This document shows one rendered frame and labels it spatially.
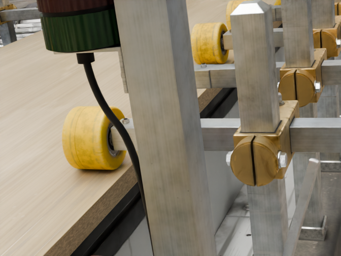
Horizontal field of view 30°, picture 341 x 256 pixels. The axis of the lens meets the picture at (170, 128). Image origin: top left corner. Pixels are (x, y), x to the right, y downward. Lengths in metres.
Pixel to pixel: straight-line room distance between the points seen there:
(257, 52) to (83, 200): 0.26
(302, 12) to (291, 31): 0.03
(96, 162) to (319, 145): 0.27
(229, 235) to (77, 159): 0.48
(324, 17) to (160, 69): 0.76
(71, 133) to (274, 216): 0.26
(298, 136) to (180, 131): 0.32
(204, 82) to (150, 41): 0.59
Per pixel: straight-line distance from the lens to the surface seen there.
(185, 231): 0.44
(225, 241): 1.18
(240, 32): 0.64
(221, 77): 0.98
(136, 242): 0.88
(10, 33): 2.13
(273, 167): 0.65
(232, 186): 1.31
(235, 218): 1.25
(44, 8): 0.41
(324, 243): 0.99
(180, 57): 0.41
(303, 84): 0.88
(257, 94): 0.65
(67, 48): 0.41
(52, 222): 0.70
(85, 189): 0.77
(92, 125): 0.77
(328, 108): 1.18
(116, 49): 0.41
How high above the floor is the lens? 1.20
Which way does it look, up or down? 19 degrees down
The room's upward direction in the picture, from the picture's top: 8 degrees counter-clockwise
